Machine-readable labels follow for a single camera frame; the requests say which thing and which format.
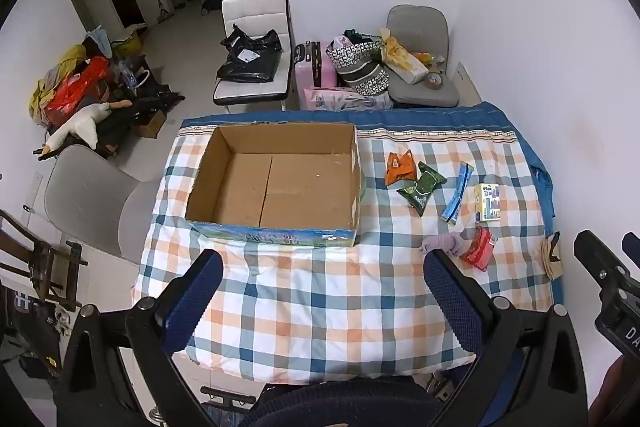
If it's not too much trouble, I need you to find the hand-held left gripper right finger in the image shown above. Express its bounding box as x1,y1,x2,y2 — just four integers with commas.
422,250,589,427

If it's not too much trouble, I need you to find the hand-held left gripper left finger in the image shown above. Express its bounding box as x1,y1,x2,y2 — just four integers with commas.
52,249,226,427

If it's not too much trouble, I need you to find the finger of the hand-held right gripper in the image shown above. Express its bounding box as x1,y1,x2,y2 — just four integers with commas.
573,230,630,294
621,232,640,272

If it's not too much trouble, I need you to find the pink purple packet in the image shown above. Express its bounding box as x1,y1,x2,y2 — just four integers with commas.
419,233,466,258

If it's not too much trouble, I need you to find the red snack packet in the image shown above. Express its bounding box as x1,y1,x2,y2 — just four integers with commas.
460,227,499,272

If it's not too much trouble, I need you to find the yellow and white tissue packet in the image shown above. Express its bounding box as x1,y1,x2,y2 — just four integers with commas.
473,183,502,223

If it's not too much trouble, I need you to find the long blue stick packet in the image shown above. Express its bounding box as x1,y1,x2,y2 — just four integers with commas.
441,162,475,225

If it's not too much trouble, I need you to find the green snack packet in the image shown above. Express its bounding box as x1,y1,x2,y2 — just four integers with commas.
396,162,447,214

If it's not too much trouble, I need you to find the orange snack packet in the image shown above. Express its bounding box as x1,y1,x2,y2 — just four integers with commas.
384,149,417,186

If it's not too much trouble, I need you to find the person's right forearm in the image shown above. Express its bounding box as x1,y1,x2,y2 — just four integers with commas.
589,354,640,427

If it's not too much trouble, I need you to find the grey plastic chair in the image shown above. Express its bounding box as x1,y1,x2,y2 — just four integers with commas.
44,144,162,266

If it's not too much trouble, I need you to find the wooden folding rack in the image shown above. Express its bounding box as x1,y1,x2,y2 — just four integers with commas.
0,209,89,314

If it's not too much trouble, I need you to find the small cardboard box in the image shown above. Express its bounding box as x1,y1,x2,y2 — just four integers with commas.
135,109,167,139

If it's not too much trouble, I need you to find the pile of black items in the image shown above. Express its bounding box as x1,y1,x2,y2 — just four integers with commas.
94,79,186,158

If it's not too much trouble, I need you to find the white goose plush toy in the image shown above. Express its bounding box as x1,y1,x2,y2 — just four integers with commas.
40,102,132,160

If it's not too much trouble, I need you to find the pink printed package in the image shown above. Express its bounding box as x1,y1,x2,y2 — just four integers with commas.
302,87,394,112

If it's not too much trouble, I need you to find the red plastic bag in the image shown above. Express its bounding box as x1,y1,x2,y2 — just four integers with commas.
47,56,111,124

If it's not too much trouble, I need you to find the cream and yellow bag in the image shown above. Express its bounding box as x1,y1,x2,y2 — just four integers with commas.
382,35,431,84

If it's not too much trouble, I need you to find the black and white patterned bag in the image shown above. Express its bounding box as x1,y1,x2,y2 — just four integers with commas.
326,34,397,96

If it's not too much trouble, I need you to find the black plastic bag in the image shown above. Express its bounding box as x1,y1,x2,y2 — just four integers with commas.
216,24,284,84

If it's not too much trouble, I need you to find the yellow cloth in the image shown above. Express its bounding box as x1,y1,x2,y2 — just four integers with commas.
28,45,87,118

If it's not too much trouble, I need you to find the pink suitcase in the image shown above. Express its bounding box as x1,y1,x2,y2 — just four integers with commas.
294,41,337,110

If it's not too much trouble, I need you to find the grey cushioned chair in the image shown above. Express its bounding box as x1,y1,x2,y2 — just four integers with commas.
385,5,461,109

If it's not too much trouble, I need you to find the white padded chair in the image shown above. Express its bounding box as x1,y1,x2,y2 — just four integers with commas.
213,0,293,112

